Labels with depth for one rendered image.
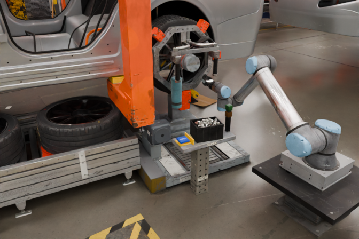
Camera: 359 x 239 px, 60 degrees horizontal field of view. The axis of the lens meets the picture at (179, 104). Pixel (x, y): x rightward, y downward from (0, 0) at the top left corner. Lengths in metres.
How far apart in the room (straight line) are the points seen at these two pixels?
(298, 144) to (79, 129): 1.46
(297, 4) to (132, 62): 3.20
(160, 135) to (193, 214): 0.67
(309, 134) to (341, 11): 2.76
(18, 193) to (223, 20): 2.12
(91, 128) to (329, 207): 1.61
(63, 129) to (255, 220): 1.46
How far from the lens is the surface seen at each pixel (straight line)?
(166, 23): 2.57
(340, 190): 2.20
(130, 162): 2.43
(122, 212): 2.31
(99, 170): 2.38
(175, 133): 2.86
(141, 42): 2.03
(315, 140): 1.98
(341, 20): 4.54
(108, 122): 2.38
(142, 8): 2.00
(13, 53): 2.47
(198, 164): 2.25
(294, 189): 2.10
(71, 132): 2.34
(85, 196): 2.50
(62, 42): 3.26
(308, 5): 4.68
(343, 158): 2.33
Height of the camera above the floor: 1.54
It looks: 23 degrees down
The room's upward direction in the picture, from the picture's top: straight up
